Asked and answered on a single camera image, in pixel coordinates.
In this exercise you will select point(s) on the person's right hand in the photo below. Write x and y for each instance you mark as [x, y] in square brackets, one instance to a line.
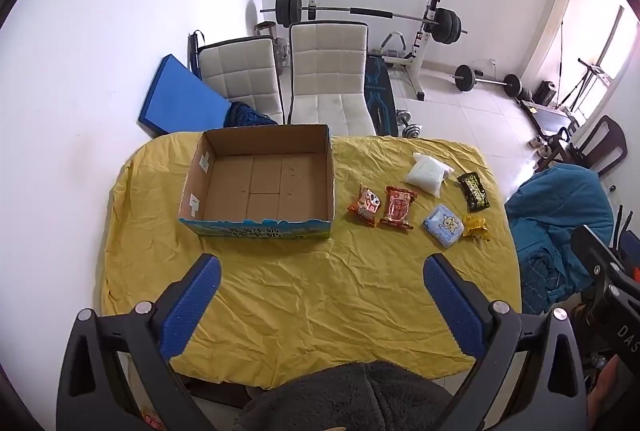
[606, 386]

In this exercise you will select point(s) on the dark blue cloth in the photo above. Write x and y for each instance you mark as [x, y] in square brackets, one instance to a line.
[247, 116]

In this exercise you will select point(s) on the black wipes packet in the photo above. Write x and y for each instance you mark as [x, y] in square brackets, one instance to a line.
[473, 191]

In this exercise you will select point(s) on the black weight bench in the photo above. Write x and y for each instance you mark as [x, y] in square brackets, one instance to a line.
[379, 91]

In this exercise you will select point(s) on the white padded chair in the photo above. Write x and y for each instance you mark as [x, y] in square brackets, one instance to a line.
[327, 71]
[240, 71]

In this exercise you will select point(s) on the black office chair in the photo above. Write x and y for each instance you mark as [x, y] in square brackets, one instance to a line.
[607, 141]

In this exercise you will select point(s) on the white cotton zip bag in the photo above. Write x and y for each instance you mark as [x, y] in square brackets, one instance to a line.
[426, 176]

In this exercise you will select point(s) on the short barbell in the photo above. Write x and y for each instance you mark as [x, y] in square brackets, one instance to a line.
[465, 77]

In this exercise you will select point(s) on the grey fleece clothing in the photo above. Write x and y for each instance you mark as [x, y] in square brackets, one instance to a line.
[350, 401]

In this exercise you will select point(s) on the light blue tissue pack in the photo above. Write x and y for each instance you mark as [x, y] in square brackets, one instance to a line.
[443, 225]

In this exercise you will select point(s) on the yellow tablecloth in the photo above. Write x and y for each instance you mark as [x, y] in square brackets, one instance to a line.
[320, 296]

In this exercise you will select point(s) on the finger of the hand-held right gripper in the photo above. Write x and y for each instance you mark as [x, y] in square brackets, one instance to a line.
[592, 247]

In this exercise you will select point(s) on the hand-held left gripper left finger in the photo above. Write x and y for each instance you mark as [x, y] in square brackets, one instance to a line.
[192, 306]

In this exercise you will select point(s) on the pair of shoes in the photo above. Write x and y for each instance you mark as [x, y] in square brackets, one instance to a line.
[541, 145]

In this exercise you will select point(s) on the white barbell rack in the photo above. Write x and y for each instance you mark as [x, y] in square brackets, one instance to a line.
[419, 56]

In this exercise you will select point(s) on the small yellow packet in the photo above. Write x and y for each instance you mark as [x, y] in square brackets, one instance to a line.
[475, 228]

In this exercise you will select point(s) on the cardboard box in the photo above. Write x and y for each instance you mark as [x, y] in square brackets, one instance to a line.
[260, 181]

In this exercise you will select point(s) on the teal blanket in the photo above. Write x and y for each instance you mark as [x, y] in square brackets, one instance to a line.
[555, 211]

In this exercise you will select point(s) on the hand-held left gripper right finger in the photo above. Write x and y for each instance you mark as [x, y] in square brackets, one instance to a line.
[452, 306]

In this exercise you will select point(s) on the orange panda snack packet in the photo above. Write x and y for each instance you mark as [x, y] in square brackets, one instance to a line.
[366, 205]

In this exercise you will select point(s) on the long barbell with black plates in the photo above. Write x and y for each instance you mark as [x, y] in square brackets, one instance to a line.
[445, 26]

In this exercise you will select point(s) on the chrome dumbbell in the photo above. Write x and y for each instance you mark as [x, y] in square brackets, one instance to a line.
[410, 123]

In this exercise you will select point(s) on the red floral packet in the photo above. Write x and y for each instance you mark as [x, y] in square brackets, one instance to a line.
[398, 207]

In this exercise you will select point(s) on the blue foam mat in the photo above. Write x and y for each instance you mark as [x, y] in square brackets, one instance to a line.
[180, 96]

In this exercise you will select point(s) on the black folding stand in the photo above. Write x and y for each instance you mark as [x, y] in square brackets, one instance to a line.
[585, 83]

